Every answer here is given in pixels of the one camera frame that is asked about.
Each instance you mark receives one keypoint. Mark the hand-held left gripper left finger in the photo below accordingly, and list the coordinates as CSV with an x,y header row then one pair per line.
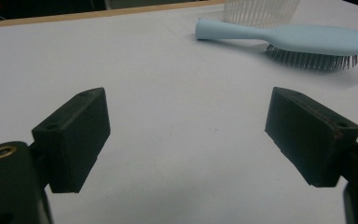
x,y
74,140

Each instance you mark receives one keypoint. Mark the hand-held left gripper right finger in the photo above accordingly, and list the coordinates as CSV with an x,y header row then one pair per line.
x,y
307,140

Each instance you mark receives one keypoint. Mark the light blue hairbrush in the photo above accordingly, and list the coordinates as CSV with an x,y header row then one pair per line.
x,y
307,39

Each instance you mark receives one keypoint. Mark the white plastic basket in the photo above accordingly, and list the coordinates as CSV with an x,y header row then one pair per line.
x,y
254,12

